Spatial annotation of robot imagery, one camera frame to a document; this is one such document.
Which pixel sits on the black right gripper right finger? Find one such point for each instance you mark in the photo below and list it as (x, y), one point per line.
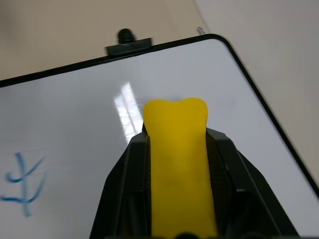
(239, 179)

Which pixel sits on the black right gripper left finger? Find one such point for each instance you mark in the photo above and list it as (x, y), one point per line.
(124, 184)

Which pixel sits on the yellow eraser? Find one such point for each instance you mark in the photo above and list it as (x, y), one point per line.
(180, 169)

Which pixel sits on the black-framed whiteboard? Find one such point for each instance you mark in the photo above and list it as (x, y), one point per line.
(74, 119)

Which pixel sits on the black whiteboard clamp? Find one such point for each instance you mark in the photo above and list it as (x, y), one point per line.
(128, 44)

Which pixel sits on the small metal screw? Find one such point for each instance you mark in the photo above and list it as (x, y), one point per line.
(200, 30)

